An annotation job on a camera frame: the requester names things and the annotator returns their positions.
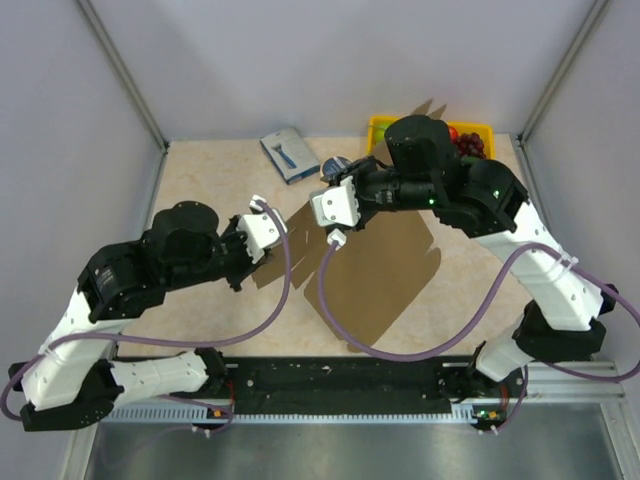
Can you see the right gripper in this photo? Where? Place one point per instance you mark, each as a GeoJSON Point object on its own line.
{"type": "Point", "coordinates": [358, 171]}

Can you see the dark purple grape bunch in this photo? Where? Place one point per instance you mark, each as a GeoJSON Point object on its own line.
{"type": "Point", "coordinates": [470, 145]}

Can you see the red apple at back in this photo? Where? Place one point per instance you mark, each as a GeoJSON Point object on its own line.
{"type": "Point", "coordinates": [453, 133]}

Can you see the aluminium frame post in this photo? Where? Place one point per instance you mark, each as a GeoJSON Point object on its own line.
{"type": "Point", "coordinates": [121, 71]}
{"type": "Point", "coordinates": [587, 27]}

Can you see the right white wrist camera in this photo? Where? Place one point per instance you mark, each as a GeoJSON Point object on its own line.
{"type": "Point", "coordinates": [336, 208]}

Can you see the yellow plastic tray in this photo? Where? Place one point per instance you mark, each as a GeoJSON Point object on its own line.
{"type": "Point", "coordinates": [485, 131]}

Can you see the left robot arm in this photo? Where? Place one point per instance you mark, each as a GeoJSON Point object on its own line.
{"type": "Point", "coordinates": [75, 385]}

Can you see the right aluminium frame post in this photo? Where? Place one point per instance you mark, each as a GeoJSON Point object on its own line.
{"type": "Point", "coordinates": [587, 27]}

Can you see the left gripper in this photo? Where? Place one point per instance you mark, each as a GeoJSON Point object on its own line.
{"type": "Point", "coordinates": [248, 267]}

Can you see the brown cardboard box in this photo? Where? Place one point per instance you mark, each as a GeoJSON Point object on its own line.
{"type": "Point", "coordinates": [370, 282]}

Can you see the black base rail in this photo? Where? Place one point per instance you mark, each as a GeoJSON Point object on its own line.
{"type": "Point", "coordinates": [363, 390]}

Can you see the yellow tape roll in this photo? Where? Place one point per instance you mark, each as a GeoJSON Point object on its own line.
{"type": "Point", "coordinates": [333, 166]}

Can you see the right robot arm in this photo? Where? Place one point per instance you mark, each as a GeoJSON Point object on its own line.
{"type": "Point", "coordinates": [485, 200]}

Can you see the left aluminium frame post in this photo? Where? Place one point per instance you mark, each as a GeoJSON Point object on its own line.
{"type": "Point", "coordinates": [121, 71]}

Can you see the razor package box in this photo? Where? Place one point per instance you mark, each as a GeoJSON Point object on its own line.
{"type": "Point", "coordinates": [290, 155]}

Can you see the green apple with stem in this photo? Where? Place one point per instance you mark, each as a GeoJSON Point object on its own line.
{"type": "Point", "coordinates": [379, 132]}

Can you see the green avocado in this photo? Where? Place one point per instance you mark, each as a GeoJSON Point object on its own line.
{"type": "Point", "coordinates": [469, 160]}

